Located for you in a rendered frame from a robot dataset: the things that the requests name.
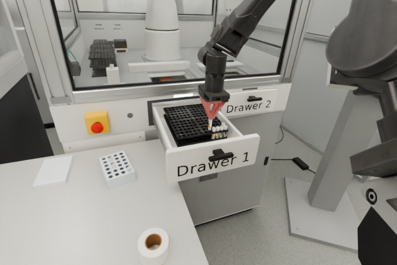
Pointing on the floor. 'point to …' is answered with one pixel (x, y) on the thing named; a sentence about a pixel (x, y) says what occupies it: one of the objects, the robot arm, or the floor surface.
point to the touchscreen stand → (334, 179)
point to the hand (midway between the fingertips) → (211, 116)
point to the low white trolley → (94, 212)
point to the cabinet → (239, 174)
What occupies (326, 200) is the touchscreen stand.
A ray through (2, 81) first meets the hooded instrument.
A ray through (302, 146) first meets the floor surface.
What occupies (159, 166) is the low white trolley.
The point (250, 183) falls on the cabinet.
